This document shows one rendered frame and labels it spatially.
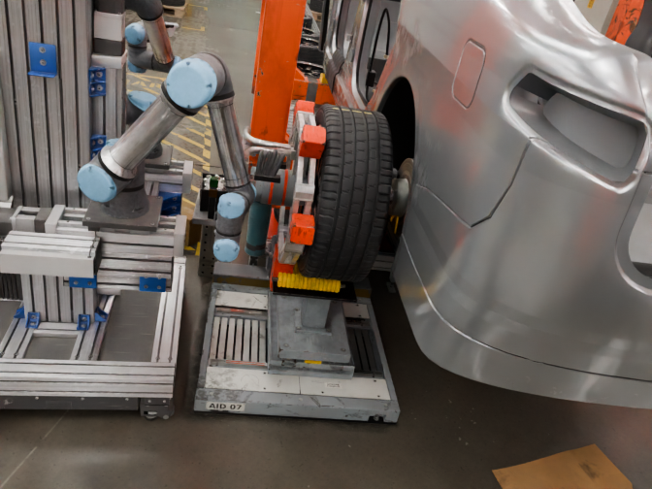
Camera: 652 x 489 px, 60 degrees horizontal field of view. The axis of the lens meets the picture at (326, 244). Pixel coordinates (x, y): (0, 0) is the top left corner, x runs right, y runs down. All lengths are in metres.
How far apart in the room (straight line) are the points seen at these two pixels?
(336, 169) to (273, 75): 0.77
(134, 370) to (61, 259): 0.54
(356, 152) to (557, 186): 0.83
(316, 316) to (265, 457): 0.60
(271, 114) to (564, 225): 1.59
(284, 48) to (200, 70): 1.02
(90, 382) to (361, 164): 1.22
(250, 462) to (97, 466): 0.53
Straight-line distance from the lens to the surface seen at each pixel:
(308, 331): 2.42
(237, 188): 1.74
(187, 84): 1.51
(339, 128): 1.93
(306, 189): 1.87
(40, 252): 1.90
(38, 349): 2.34
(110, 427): 2.32
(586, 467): 2.71
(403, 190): 2.21
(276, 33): 2.47
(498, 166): 1.32
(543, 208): 1.26
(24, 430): 2.36
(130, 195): 1.88
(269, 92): 2.52
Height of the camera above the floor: 1.73
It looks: 29 degrees down
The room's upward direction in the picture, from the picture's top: 12 degrees clockwise
